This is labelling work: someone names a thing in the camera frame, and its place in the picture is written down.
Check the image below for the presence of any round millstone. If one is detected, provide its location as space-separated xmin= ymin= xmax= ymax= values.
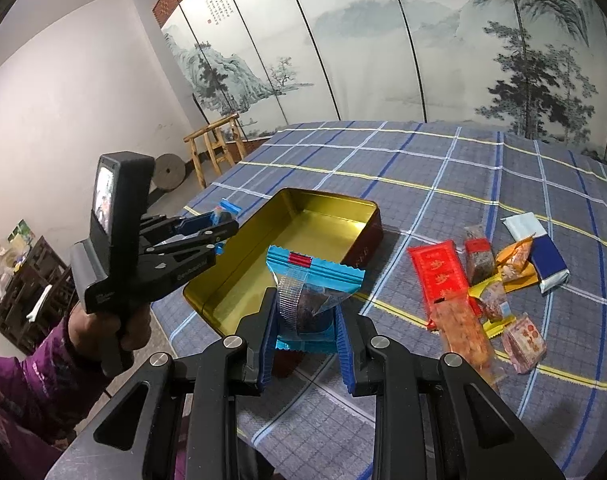
xmin=152 ymin=153 xmax=186 ymax=192

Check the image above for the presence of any orange snack pouch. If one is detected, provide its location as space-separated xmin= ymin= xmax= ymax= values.
xmin=495 ymin=236 xmax=540 ymax=292

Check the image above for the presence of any purple left sleeve forearm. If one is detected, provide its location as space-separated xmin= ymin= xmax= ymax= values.
xmin=0 ymin=318 xmax=109 ymax=479

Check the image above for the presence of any blue plaid tablecloth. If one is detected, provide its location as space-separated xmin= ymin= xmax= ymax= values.
xmin=178 ymin=122 xmax=607 ymax=479

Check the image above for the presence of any blue candy wrapper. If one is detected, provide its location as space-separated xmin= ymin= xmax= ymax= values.
xmin=265 ymin=245 xmax=365 ymax=354
xmin=212 ymin=200 xmax=242 ymax=256

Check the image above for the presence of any pink candy block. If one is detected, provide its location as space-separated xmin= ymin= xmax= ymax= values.
xmin=501 ymin=313 xmax=547 ymax=375

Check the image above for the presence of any white and blue packet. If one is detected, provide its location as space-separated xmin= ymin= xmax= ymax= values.
xmin=502 ymin=212 xmax=570 ymax=295

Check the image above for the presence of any yellow pastry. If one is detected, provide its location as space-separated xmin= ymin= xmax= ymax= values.
xmin=468 ymin=274 xmax=516 ymax=339

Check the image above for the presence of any long peanut brittle packet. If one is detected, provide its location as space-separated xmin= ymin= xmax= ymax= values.
xmin=430 ymin=295 xmax=505 ymax=391

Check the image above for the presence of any gold and maroon tin box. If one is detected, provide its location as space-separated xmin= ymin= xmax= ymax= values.
xmin=183 ymin=188 xmax=383 ymax=336

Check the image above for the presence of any red snack packet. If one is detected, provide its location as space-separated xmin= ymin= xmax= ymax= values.
xmin=407 ymin=240 xmax=481 ymax=332

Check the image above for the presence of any person left hand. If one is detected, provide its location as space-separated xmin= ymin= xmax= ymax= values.
xmin=68 ymin=304 xmax=151 ymax=358

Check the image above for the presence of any dark wooden shelf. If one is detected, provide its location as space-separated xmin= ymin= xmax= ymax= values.
xmin=0 ymin=236 xmax=78 ymax=356

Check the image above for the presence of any painted folding screen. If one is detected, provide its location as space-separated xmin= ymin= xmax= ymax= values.
xmin=152 ymin=0 xmax=607 ymax=160

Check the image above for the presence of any bamboo chair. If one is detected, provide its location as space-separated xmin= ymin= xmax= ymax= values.
xmin=183 ymin=113 xmax=248 ymax=190

